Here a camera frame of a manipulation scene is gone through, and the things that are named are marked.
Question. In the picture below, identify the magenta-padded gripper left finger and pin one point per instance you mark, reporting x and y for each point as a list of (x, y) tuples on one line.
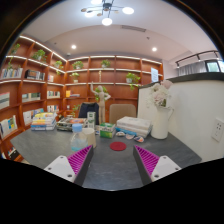
[(63, 166)]

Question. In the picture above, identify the round recessed ceiling light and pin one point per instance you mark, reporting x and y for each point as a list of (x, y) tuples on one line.
[(154, 49), (73, 47)]

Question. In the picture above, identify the multi-bulb ceiling lamp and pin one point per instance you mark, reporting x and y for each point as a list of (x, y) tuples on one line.
[(107, 10)]

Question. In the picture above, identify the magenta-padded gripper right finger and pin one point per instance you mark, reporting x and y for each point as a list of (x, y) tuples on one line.
[(160, 166)]

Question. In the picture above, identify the white wall outlet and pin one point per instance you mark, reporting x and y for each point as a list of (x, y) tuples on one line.
[(218, 130)]

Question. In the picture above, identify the tan upholstered chair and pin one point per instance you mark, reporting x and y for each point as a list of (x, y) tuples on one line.
[(121, 111)]

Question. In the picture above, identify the tall white green carton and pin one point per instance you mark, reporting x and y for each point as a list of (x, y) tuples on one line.
[(91, 119)]

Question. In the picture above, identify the dark-framed window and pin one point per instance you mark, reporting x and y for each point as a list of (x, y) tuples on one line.
[(213, 66)]

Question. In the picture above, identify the wooden shelf unit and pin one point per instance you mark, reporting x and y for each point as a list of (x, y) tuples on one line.
[(113, 76)]

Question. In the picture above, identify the ceiling air vent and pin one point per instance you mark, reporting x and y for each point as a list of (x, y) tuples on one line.
[(133, 28)]

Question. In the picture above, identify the black ceiling track rail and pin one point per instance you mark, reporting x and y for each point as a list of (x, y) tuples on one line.
[(196, 54)]

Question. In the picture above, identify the white ceramic vase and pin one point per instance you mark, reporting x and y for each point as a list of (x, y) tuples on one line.
[(160, 125)]

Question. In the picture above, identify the stack of colourful books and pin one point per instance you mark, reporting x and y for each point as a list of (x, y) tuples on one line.
[(43, 121)]

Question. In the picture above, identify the green tissue box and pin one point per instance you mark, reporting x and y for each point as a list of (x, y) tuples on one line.
[(107, 130)]

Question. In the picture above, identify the flat round red coaster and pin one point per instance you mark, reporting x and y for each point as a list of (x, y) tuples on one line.
[(118, 146)]

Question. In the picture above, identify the wooden artist mannequin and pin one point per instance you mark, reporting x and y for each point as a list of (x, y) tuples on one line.
[(101, 101)]

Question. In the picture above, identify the grey window curtain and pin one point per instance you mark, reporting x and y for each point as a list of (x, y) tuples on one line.
[(192, 68)]

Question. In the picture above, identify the stack of dark books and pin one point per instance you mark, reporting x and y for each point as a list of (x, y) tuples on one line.
[(68, 123)]

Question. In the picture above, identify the dark blue chair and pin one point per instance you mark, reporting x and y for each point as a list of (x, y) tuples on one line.
[(88, 110)]

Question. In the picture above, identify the small painted stone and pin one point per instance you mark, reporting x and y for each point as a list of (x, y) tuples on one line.
[(139, 139), (130, 136), (120, 134)]

